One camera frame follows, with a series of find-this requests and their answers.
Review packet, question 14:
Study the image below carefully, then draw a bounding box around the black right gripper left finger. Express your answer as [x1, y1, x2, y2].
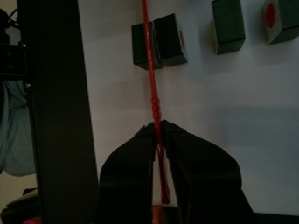
[97, 122, 157, 224]

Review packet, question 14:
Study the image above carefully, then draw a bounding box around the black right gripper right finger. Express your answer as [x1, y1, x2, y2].
[161, 119, 257, 224]

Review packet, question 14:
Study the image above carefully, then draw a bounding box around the red toy knife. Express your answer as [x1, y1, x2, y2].
[140, 0, 172, 205]

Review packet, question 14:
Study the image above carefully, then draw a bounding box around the black toy sushi piece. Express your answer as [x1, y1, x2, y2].
[130, 22, 164, 71]
[209, 0, 246, 56]
[260, 0, 299, 46]
[152, 12, 189, 67]

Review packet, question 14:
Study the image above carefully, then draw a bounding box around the black object beside table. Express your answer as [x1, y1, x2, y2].
[0, 187, 42, 224]

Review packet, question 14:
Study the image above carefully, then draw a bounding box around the blue grey cloth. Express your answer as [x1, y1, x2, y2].
[0, 79, 37, 177]

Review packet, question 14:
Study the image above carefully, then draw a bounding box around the black frame post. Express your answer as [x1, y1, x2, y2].
[15, 0, 100, 224]

